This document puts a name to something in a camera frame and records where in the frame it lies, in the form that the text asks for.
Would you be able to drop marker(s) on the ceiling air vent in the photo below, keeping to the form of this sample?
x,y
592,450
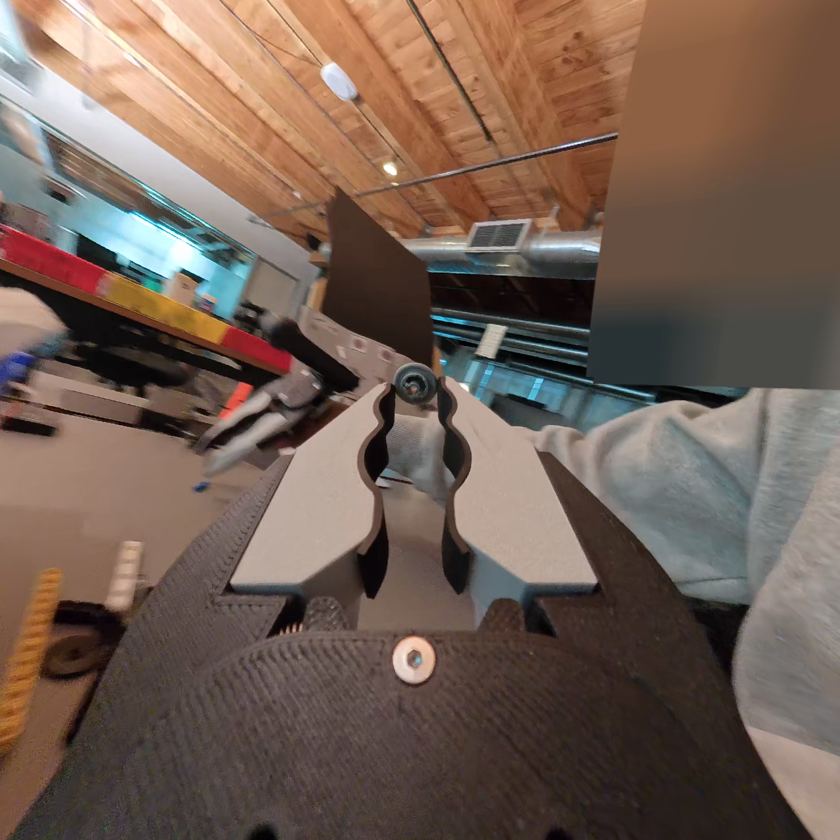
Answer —
x,y
499,235

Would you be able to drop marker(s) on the orange traffic cone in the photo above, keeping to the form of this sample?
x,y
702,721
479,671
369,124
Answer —
x,y
239,400

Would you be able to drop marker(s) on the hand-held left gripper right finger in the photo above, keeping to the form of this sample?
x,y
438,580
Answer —
x,y
518,525

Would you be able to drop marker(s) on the hanging paper sign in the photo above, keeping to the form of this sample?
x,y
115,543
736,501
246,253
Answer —
x,y
490,341

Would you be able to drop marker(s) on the metal air duct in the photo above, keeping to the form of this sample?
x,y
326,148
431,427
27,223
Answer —
x,y
564,249

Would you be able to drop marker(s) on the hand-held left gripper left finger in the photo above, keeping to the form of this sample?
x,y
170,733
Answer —
x,y
308,525

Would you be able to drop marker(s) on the grey lego wheel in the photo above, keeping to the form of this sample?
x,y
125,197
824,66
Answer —
x,y
415,382

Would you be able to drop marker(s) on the person's grey sweatshirt torso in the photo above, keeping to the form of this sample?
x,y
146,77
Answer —
x,y
722,525

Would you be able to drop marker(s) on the white ceiling sensor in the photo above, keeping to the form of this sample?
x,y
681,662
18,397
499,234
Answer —
x,y
339,82

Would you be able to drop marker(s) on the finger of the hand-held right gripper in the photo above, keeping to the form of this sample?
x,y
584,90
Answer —
x,y
239,439

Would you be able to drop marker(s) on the lego model with yellow beam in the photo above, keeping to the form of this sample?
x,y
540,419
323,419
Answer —
x,y
26,656

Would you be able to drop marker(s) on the white lego instruction booklet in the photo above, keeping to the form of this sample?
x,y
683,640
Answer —
x,y
341,341

